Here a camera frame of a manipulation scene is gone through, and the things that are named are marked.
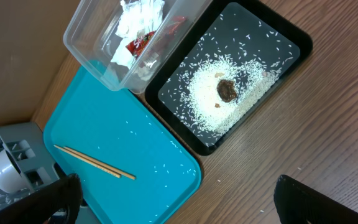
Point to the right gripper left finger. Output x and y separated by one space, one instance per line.
58 202

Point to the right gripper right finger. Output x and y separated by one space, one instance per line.
297 203

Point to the wooden chopstick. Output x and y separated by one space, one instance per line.
101 163
94 164

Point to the grey-white bowl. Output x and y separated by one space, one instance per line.
11 180

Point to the pile of rice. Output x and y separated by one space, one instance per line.
238 47

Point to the brown food scrap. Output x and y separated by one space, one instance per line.
226 90

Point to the red snack wrapper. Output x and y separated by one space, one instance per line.
137 46

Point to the white napkin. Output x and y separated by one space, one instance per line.
137 18

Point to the grey dishwasher rack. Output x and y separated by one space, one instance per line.
25 143

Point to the black food waste tray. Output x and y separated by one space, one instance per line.
256 8

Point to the teal plastic tray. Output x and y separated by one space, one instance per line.
115 128

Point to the clear plastic bin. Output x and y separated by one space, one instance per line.
84 38

